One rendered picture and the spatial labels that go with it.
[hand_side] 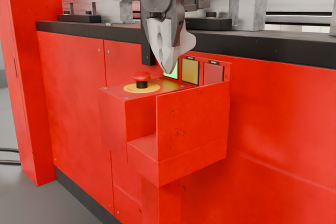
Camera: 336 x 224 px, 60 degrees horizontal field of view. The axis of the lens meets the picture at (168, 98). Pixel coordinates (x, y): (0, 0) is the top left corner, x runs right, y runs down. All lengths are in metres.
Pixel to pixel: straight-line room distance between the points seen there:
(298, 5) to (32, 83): 1.23
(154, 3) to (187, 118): 0.18
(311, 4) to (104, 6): 0.75
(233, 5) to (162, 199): 0.52
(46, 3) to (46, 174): 0.91
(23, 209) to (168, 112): 1.31
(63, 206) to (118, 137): 1.09
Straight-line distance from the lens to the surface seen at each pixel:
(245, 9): 0.78
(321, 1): 0.98
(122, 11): 1.17
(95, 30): 1.09
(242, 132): 0.69
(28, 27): 1.57
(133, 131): 0.52
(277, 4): 1.03
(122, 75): 0.98
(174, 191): 0.61
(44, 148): 1.73
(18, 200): 1.74
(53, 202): 1.65
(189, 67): 0.58
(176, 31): 0.43
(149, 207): 0.63
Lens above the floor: 0.93
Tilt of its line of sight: 17 degrees down
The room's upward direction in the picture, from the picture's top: straight up
